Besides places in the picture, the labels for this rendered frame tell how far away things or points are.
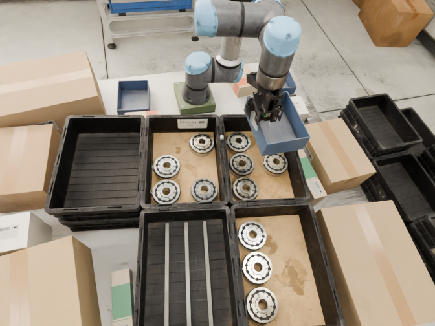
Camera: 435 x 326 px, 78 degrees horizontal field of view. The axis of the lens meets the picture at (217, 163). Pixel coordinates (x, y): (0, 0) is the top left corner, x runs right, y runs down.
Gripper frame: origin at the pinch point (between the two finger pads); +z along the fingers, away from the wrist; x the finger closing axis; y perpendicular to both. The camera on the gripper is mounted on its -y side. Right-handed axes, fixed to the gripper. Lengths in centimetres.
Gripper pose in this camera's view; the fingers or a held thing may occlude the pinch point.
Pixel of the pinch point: (256, 122)
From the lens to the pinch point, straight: 89.6
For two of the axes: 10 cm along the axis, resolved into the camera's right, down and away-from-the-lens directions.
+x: 9.7, -2.0, 1.4
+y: 2.4, 8.5, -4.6
